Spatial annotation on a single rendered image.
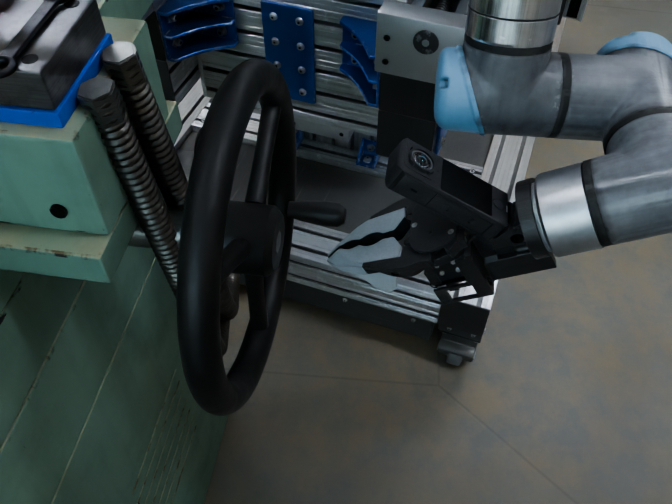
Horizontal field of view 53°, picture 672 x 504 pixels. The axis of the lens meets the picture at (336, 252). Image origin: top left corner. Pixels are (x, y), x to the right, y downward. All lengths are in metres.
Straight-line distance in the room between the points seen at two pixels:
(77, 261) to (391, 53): 0.56
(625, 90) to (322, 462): 0.93
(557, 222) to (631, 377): 0.98
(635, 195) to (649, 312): 1.09
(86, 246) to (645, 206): 0.42
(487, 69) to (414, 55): 0.33
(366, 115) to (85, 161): 0.76
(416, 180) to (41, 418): 0.39
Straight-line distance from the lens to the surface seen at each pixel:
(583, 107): 0.62
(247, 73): 0.49
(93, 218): 0.49
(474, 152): 1.56
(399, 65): 0.93
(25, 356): 0.63
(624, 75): 0.63
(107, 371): 0.78
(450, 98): 0.60
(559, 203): 0.58
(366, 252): 0.64
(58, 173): 0.47
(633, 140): 0.59
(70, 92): 0.46
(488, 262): 0.63
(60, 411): 0.70
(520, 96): 0.60
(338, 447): 1.34
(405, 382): 1.41
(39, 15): 0.48
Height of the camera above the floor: 1.23
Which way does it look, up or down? 50 degrees down
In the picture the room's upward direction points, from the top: straight up
